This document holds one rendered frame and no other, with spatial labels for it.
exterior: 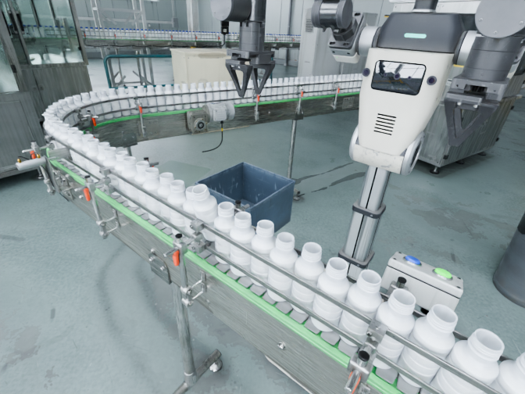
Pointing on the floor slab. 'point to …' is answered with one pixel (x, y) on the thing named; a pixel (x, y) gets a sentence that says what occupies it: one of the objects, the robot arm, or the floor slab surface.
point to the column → (192, 16)
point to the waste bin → (513, 268)
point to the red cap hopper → (125, 24)
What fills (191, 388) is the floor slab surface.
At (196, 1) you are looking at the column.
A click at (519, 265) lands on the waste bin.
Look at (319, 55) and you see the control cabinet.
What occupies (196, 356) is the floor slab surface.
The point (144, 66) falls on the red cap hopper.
